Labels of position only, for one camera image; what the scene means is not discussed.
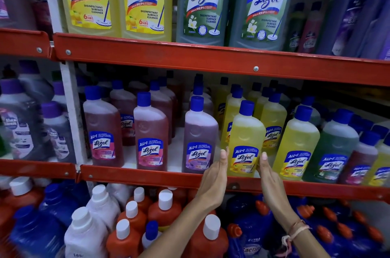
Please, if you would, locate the person's right hand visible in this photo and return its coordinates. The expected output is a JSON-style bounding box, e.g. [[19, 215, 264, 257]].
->
[[258, 152, 303, 225]]

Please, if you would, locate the person's left hand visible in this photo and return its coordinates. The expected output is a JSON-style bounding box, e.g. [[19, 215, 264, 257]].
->
[[194, 146, 229, 211]]

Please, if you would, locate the yellow floor cleaner bottle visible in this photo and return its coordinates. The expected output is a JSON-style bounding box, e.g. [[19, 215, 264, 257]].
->
[[227, 100, 266, 178]]

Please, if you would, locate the person's right forearm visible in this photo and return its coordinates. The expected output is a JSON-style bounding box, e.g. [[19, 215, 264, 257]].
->
[[280, 220, 331, 258]]

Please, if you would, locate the person's left forearm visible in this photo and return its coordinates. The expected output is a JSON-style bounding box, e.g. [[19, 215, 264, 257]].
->
[[140, 199, 217, 258]]

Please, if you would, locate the lavender cleaner bottle blue cap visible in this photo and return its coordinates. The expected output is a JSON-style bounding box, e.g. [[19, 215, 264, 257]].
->
[[182, 96, 219, 174], [189, 74, 214, 116]]

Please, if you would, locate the row of yellow bottles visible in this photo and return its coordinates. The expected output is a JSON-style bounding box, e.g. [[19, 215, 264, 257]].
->
[[213, 77, 320, 181]]

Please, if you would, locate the pink thread wrist band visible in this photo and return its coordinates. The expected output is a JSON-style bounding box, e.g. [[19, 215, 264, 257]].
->
[[282, 220, 312, 257]]

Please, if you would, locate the group of orange bottles white caps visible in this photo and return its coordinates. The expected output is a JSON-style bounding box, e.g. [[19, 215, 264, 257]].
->
[[0, 176, 230, 258]]

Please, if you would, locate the group of blue bottles orange caps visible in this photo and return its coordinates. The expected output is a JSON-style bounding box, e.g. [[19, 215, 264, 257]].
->
[[225, 193, 390, 258]]

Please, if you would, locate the long red shelf beam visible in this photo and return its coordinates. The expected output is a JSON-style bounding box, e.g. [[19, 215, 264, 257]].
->
[[53, 32, 390, 87], [79, 164, 390, 202]]

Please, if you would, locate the small pink cleaner bottle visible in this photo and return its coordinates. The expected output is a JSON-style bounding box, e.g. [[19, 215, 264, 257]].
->
[[338, 131, 381, 185]]

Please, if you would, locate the small white bottle blue cap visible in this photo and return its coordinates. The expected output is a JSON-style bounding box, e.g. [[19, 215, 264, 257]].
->
[[141, 221, 163, 250]]

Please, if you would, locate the small yellow cleaner bottle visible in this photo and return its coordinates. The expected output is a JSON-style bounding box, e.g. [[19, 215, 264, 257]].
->
[[363, 134, 390, 187]]

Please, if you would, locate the row of pink bottles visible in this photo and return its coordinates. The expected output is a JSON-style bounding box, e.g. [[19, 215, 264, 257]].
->
[[76, 74, 184, 172]]

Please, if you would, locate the small dark green bottle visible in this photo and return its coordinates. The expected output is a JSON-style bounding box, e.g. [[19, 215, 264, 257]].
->
[[286, 2, 307, 53]]

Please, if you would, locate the small dark pink bottle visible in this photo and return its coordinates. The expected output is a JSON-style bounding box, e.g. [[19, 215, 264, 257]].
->
[[298, 1, 323, 54]]

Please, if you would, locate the large grey-green cleaner bottle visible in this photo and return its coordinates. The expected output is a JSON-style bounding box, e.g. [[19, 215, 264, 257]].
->
[[229, 0, 301, 51], [176, 0, 236, 47]]

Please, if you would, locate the grey bottle purple cap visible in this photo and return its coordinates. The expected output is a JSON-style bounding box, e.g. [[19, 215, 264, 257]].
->
[[41, 101, 76, 164], [0, 79, 44, 161], [18, 60, 55, 103], [51, 80, 69, 109]]

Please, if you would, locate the large purple bottle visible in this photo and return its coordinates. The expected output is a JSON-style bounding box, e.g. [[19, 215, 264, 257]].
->
[[316, 0, 382, 57], [344, 0, 390, 61]]

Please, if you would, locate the large blue bottle blue cap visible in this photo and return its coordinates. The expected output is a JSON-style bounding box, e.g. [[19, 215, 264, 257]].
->
[[38, 183, 80, 225], [9, 205, 66, 258]]

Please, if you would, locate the short red shelf beam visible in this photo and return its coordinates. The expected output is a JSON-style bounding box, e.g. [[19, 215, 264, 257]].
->
[[0, 28, 53, 60], [0, 159, 77, 180]]

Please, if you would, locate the white shelf upright post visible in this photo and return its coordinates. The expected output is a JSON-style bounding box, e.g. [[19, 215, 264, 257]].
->
[[40, 0, 89, 166]]

